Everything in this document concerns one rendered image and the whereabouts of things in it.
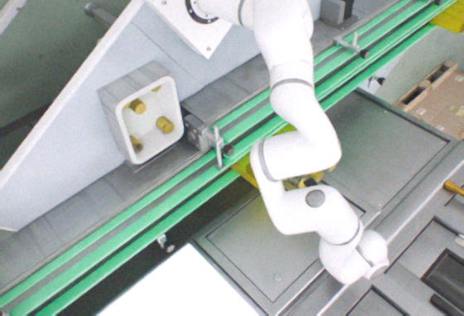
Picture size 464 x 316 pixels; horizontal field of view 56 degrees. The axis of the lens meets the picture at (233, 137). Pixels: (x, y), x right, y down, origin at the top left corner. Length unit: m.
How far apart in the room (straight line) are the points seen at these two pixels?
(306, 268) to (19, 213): 0.78
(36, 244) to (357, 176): 1.00
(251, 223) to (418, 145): 0.68
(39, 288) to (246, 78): 0.81
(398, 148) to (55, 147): 1.13
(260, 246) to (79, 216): 0.51
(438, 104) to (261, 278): 4.37
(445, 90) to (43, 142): 4.96
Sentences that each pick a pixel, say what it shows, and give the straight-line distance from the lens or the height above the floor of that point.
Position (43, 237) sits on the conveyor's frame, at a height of 0.82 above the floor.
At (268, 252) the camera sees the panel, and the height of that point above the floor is 1.18.
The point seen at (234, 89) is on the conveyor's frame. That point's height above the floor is 0.83.
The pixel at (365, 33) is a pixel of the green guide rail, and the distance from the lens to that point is 1.65.
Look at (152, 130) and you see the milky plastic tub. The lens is 1.29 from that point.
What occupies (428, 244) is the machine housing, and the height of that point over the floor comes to 1.47.
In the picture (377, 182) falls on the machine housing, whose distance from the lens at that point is 1.53.
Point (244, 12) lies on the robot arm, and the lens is 1.00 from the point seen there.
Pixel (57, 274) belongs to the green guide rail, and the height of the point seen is 0.93.
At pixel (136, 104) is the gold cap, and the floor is 0.81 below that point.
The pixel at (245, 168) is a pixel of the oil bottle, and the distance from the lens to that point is 1.29.
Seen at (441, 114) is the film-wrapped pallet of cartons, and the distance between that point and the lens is 5.30.
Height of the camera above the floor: 1.63
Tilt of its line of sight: 33 degrees down
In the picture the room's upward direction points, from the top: 127 degrees clockwise
